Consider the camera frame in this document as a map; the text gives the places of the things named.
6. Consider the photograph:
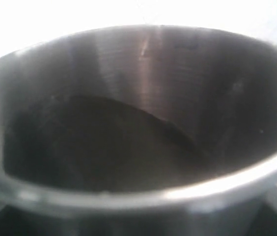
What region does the stainless steel tumbler cup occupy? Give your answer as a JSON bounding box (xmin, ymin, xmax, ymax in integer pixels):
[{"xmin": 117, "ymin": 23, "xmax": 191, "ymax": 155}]
[{"xmin": 0, "ymin": 26, "xmax": 277, "ymax": 236}]

